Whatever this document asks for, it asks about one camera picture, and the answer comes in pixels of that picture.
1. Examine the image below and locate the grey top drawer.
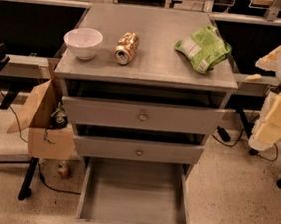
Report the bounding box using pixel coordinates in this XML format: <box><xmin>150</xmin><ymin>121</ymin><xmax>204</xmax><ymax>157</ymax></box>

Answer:
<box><xmin>62</xmin><ymin>97</ymin><xmax>224</xmax><ymax>135</ymax></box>

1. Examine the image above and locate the grey open bottom drawer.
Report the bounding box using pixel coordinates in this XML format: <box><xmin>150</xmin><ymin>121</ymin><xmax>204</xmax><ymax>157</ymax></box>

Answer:
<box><xmin>66</xmin><ymin>158</ymin><xmax>190</xmax><ymax>224</ymax></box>

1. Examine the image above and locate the brown cardboard box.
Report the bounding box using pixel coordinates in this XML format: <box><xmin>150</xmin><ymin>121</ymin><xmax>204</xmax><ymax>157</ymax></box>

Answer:
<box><xmin>4</xmin><ymin>54</ymin><xmax>86</xmax><ymax>163</ymax></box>

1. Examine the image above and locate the black floor cable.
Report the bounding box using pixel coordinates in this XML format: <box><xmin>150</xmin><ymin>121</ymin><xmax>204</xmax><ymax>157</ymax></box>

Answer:
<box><xmin>210</xmin><ymin>105</ymin><xmax>281</xmax><ymax>163</ymax></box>

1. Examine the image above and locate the grey middle drawer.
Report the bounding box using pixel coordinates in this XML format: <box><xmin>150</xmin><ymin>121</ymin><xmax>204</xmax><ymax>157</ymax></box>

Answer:
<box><xmin>74</xmin><ymin>136</ymin><xmax>203</xmax><ymax>164</ymax></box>

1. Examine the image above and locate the yellow foam piece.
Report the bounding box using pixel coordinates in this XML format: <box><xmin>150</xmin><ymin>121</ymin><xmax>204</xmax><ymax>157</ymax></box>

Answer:
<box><xmin>245</xmin><ymin>73</ymin><xmax>262</xmax><ymax>81</ymax></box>

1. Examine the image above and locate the black table leg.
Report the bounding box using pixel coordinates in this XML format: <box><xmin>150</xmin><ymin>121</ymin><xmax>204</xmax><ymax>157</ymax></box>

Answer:
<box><xmin>18</xmin><ymin>157</ymin><xmax>38</xmax><ymax>201</ymax></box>

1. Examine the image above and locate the grey drawer cabinet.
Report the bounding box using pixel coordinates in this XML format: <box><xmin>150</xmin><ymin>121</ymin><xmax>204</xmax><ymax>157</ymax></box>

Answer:
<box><xmin>43</xmin><ymin>0</ymin><xmax>247</xmax><ymax>181</ymax></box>

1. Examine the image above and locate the white ceramic bowl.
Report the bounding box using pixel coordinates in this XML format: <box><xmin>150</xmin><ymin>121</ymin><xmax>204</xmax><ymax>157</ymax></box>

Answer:
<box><xmin>63</xmin><ymin>27</ymin><xmax>103</xmax><ymax>60</ymax></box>

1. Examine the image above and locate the black stand leg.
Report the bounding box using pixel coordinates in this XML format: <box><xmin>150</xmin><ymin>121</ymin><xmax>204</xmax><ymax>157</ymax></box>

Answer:
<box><xmin>230</xmin><ymin>107</ymin><xmax>264</xmax><ymax>157</ymax></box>

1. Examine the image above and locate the small can on floor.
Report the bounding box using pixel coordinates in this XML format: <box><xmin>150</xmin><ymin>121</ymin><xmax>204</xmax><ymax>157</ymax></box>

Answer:
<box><xmin>57</xmin><ymin>161</ymin><xmax>71</xmax><ymax>178</ymax></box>

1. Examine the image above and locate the black power adapter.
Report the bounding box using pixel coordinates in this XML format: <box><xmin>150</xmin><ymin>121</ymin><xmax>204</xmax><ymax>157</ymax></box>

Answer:
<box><xmin>217</xmin><ymin>126</ymin><xmax>231</xmax><ymax>142</ymax></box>

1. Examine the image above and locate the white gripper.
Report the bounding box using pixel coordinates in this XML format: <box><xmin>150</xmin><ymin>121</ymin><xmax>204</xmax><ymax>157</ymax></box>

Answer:
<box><xmin>248</xmin><ymin>46</ymin><xmax>281</xmax><ymax>151</ymax></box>

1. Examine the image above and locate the orange soda can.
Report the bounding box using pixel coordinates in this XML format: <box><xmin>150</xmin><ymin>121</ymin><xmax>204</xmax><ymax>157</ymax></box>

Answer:
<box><xmin>115</xmin><ymin>32</ymin><xmax>140</xmax><ymax>65</ymax></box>

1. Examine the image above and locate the green snack bag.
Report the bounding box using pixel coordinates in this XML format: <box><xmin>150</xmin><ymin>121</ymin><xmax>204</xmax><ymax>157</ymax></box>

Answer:
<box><xmin>174</xmin><ymin>25</ymin><xmax>232</xmax><ymax>74</ymax></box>

